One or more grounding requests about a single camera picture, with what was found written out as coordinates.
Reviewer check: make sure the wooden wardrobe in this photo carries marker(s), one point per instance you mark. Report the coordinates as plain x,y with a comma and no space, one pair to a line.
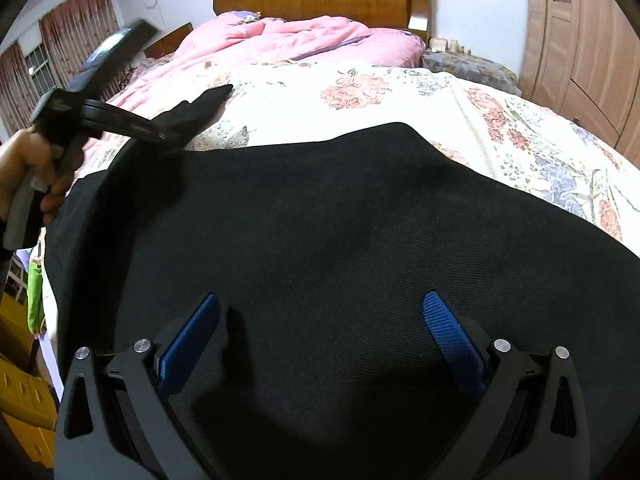
585,45

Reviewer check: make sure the pink quilt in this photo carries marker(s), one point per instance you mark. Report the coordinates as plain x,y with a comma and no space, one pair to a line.
300,40

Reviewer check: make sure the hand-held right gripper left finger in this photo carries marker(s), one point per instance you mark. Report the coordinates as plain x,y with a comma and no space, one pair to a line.
192,340

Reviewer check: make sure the black pants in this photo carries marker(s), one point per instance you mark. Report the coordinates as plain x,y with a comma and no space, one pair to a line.
320,240

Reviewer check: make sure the green bag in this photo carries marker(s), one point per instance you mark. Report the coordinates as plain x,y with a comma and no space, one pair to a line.
35,290

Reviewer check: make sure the floral bed sheet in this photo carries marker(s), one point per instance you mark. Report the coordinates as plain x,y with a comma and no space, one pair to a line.
380,105

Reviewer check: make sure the dark wooden nightstand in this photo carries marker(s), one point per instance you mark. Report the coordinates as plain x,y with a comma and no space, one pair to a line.
167,40

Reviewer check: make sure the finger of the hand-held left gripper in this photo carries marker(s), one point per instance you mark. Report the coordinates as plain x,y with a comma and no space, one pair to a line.
127,122

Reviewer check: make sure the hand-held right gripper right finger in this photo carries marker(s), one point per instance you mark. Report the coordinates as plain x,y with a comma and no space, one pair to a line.
450,340

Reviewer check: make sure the red patterned curtain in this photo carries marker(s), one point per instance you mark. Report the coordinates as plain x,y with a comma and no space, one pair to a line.
75,30
12,90

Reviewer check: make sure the person's left hand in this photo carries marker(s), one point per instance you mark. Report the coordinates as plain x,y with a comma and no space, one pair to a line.
15,165

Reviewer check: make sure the barred window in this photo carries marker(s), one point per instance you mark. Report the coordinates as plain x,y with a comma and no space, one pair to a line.
41,70

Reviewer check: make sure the yellow plastic crate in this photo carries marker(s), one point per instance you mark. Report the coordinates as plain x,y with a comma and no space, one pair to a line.
25,390

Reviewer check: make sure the small bottles on bedside table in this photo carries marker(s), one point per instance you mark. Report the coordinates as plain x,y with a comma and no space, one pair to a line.
447,46

